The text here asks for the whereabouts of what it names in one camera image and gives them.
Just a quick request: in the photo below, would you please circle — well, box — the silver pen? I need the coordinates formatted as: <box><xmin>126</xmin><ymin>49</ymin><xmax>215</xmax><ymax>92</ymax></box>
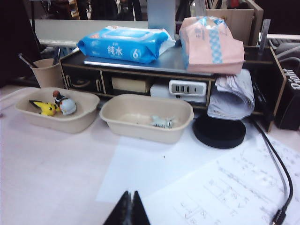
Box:
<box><xmin>18</xmin><ymin>53</ymin><xmax>38</xmax><ymax>68</ymax></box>

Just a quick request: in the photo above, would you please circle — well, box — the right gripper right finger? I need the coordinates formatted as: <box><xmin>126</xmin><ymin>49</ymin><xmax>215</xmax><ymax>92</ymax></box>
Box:
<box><xmin>131</xmin><ymin>191</ymin><xmax>151</xmax><ymax>225</ymax></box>

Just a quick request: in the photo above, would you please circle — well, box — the beige paper pulp box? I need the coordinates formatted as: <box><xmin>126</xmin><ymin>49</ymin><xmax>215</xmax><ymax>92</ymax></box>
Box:
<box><xmin>15</xmin><ymin>87</ymin><xmax>101</xmax><ymax>134</ymax></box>
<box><xmin>99</xmin><ymin>93</ymin><xmax>194</xmax><ymax>144</ymax></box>

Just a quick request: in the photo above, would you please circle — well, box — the rolled printed paper stack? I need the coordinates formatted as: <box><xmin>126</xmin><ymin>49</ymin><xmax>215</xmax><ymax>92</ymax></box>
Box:
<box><xmin>207</xmin><ymin>69</ymin><xmax>255</xmax><ymax>119</ymax></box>

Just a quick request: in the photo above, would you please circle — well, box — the black box with lettering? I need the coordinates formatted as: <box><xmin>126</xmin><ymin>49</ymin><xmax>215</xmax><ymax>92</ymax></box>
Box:
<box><xmin>275</xmin><ymin>67</ymin><xmax>300</xmax><ymax>131</ymax></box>

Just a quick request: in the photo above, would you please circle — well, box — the pink tissue pack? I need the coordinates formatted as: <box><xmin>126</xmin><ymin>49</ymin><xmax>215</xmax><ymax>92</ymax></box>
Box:
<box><xmin>179</xmin><ymin>15</ymin><xmax>246</xmax><ymax>75</ymax></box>

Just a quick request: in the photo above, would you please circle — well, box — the wooden organizer box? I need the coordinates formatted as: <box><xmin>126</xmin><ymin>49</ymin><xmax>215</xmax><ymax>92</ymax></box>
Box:
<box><xmin>205</xmin><ymin>0</ymin><xmax>265</xmax><ymax>46</ymax></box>

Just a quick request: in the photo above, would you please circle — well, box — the white striped tiger figure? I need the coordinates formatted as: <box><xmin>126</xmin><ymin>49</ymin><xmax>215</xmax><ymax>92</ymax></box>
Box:
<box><xmin>150</xmin><ymin>114</ymin><xmax>178</xmax><ymax>129</ymax></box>

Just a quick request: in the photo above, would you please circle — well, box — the handwritten white paper sheet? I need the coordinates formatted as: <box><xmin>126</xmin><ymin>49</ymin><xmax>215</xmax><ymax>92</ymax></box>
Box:
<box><xmin>140</xmin><ymin>137</ymin><xmax>300</xmax><ymax>225</ymax></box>

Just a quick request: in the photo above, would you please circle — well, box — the plain black monitor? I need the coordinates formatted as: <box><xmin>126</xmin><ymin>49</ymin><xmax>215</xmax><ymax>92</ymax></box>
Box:
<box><xmin>0</xmin><ymin>0</ymin><xmax>42</xmax><ymax>89</ymax></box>

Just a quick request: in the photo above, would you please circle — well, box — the black round stand base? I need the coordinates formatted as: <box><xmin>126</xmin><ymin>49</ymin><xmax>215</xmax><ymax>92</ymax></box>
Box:
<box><xmin>192</xmin><ymin>114</ymin><xmax>247</xmax><ymax>150</ymax></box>

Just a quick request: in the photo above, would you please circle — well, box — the small beige box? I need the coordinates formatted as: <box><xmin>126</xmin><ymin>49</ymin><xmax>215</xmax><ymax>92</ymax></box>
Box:
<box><xmin>111</xmin><ymin>76</ymin><xmax>152</xmax><ymax>93</ymax></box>

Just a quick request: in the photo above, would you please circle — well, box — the yellow Pikachu doll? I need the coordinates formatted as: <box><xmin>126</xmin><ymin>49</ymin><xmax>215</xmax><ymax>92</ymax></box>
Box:
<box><xmin>29</xmin><ymin>99</ymin><xmax>61</xmax><ymax>117</ymax></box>

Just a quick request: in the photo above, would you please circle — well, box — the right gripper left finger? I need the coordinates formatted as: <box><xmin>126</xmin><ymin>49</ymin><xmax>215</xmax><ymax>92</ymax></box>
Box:
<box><xmin>103</xmin><ymin>191</ymin><xmax>132</xmax><ymax>225</ymax></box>

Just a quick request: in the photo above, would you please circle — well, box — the black wooden desk shelf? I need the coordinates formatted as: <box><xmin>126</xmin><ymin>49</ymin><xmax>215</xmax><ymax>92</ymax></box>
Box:
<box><xmin>60</xmin><ymin>45</ymin><xmax>288</xmax><ymax>133</ymax></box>

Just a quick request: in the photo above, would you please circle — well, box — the silver metal stand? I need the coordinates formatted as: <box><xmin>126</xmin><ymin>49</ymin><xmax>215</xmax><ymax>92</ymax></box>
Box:
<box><xmin>259</xmin><ymin>20</ymin><xmax>271</xmax><ymax>56</ymax></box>

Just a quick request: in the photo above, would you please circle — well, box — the white desk partition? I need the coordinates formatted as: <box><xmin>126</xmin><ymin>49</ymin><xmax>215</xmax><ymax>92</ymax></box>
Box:
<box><xmin>31</xmin><ymin>19</ymin><xmax>150</xmax><ymax>45</ymax></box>

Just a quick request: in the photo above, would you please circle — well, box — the black USB cable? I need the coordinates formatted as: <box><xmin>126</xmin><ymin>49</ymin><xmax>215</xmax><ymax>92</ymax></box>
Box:
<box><xmin>252</xmin><ymin>119</ymin><xmax>295</xmax><ymax>225</ymax></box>

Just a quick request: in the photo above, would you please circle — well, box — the blue wet wipes pack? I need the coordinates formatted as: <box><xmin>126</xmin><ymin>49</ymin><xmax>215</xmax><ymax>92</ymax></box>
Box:
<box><xmin>77</xmin><ymin>25</ymin><xmax>176</xmax><ymax>64</ymax></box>

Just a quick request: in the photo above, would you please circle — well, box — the white-headed basketball player doll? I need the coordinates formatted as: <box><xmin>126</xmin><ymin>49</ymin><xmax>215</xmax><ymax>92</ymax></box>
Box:
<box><xmin>52</xmin><ymin>90</ymin><xmax>78</xmax><ymax>116</ymax></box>

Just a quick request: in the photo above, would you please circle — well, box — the white USB charger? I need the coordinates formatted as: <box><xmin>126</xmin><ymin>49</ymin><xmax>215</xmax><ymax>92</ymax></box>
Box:
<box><xmin>168</xmin><ymin>79</ymin><xmax>207</xmax><ymax>97</ymax></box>

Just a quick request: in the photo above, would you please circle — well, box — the beige paper cup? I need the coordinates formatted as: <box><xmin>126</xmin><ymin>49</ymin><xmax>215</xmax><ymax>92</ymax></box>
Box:
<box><xmin>30</xmin><ymin>58</ymin><xmax>65</xmax><ymax>89</ymax></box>

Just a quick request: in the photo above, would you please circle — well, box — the blank white paper sheet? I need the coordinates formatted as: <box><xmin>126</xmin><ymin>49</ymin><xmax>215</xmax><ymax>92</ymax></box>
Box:
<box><xmin>95</xmin><ymin>135</ymin><xmax>225</xmax><ymax>204</ymax></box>

